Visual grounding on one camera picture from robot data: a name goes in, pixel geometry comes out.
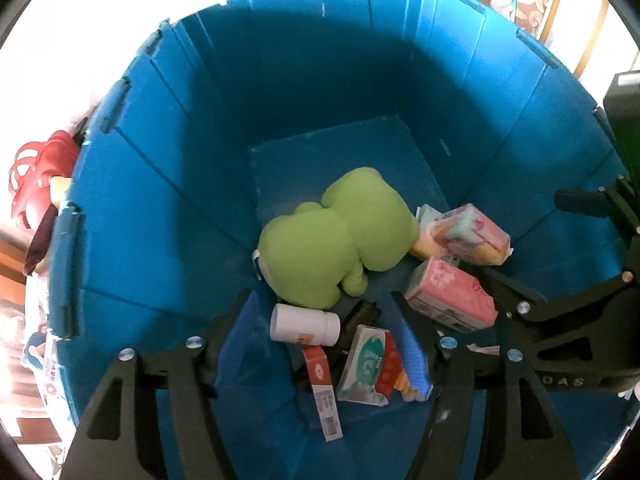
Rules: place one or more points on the red box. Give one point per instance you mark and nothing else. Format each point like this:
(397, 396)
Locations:
(391, 377)

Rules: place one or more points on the orange white small box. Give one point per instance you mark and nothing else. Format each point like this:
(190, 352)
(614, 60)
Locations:
(320, 375)

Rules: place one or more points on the frosted glass sliding door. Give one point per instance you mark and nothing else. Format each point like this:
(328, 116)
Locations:
(585, 25)

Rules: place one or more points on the white teal packet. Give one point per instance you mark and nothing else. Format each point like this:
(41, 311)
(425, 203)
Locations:
(427, 214)

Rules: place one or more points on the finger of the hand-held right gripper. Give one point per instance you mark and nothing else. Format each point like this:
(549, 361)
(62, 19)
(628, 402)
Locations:
(550, 305)
(580, 201)

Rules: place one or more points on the white orange printed box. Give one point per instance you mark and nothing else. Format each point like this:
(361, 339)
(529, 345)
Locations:
(52, 380)

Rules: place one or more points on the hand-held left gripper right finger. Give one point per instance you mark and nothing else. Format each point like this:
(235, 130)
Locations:
(415, 360)

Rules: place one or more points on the blue folding plastic crate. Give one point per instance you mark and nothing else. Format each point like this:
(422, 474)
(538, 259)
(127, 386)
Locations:
(325, 85)

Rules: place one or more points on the yellow plush piece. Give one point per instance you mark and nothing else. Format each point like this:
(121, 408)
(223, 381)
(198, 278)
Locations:
(61, 190)

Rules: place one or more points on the green white packet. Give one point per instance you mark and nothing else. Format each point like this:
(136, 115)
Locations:
(365, 360)

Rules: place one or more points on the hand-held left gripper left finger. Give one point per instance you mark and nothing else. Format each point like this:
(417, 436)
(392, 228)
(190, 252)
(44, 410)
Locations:
(245, 330)

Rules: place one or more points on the blue toy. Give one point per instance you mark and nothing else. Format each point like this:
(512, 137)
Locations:
(35, 350)

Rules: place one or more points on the red plastic basket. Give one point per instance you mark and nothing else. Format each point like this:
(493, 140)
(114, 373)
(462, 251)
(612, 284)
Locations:
(40, 175)

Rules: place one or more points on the green plush frog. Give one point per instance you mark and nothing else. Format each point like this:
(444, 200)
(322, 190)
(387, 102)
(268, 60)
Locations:
(340, 240)

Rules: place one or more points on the pink flowered tissue pack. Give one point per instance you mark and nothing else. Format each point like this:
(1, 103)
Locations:
(445, 287)

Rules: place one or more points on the black object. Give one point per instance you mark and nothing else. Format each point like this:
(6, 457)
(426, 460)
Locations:
(361, 315)

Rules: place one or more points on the white pill bottle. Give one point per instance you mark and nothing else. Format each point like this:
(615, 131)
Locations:
(300, 324)

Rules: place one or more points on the pink teal tissue pack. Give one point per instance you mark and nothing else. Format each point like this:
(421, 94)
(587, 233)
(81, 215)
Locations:
(475, 235)

